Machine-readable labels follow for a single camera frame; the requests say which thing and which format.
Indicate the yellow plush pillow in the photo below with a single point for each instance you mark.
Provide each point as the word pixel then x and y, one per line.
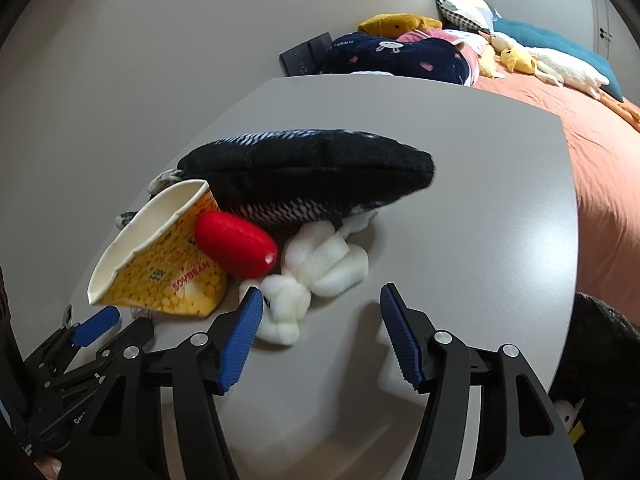
pixel 395 24

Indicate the orange bed sheet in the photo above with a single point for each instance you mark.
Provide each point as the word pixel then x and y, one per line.
pixel 600 170

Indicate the checkered white pillow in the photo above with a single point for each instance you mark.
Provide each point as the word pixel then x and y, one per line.
pixel 465 10

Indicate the white goose plush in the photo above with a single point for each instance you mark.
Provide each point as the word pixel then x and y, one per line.
pixel 565 67

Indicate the yellow paper cup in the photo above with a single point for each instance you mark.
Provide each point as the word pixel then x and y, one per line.
pixel 165 270

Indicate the pink pillow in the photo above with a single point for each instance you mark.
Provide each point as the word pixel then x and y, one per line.
pixel 440 36

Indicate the dark fuzzy plush cushion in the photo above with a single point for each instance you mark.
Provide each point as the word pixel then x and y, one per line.
pixel 600 340

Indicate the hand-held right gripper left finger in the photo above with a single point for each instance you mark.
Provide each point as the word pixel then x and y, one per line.
pixel 240 345

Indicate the white fluffy plush toy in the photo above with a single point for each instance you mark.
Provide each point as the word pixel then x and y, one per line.
pixel 325 265

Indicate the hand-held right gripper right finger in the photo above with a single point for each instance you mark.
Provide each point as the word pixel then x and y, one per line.
pixel 405 345

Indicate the navy printed pillow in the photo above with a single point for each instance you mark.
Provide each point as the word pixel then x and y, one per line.
pixel 400 60

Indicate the dark grey fish plush toy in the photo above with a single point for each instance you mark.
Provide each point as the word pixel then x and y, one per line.
pixel 310 170

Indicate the yellow duck plush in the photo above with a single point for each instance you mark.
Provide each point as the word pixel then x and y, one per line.
pixel 520 61

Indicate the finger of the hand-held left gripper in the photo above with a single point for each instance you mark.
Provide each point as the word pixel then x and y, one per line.
pixel 97 326
pixel 125 336

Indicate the grey door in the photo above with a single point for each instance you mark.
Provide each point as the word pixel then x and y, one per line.
pixel 604 15

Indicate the person's left hand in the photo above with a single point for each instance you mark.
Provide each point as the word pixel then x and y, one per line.
pixel 50 470

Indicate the red egg-shaped plush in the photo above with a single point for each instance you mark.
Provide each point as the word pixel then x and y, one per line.
pixel 235 245

